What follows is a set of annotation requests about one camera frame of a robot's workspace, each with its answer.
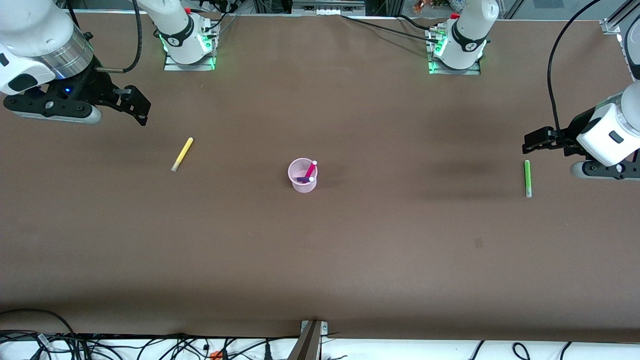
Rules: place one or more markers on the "metal table corner bracket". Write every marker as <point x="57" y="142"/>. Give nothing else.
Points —
<point x="609" y="26"/>

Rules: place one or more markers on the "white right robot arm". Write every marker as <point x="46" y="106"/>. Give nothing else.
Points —
<point x="30" y="30"/>

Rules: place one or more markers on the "silver metal box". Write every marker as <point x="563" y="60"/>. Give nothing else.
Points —
<point x="327" y="6"/>

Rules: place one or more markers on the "brown table cover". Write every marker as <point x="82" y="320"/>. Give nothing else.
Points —
<point x="350" y="250"/>

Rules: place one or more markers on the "yellow marker pen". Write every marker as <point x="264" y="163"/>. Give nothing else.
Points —
<point x="182" y="154"/>

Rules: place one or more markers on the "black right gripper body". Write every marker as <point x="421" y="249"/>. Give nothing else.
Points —
<point x="96" y="84"/>

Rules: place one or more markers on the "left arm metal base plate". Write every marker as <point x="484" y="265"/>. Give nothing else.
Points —
<point x="455" y="71"/>

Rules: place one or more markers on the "aluminium frame rail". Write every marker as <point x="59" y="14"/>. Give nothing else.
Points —
<point x="620" y="14"/>

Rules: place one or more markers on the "purple marker pen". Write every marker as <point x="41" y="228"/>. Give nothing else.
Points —
<point x="302" y="179"/>

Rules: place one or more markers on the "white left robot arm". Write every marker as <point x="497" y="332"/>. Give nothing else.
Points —
<point x="630" y="110"/>

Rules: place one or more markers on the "pink marker pen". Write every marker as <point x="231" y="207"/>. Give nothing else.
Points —
<point x="310" y="170"/>

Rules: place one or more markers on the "pink plastic cup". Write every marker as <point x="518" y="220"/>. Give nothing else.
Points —
<point x="300" y="187"/>

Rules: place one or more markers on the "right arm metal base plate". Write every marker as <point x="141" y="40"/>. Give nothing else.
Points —
<point x="190" y="67"/>

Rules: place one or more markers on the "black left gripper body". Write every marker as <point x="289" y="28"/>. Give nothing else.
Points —
<point x="579" y="123"/>

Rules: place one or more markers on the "green marker pen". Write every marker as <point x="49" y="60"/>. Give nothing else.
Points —
<point x="527" y="177"/>

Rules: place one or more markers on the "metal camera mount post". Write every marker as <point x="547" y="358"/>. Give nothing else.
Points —
<point x="307" y="345"/>

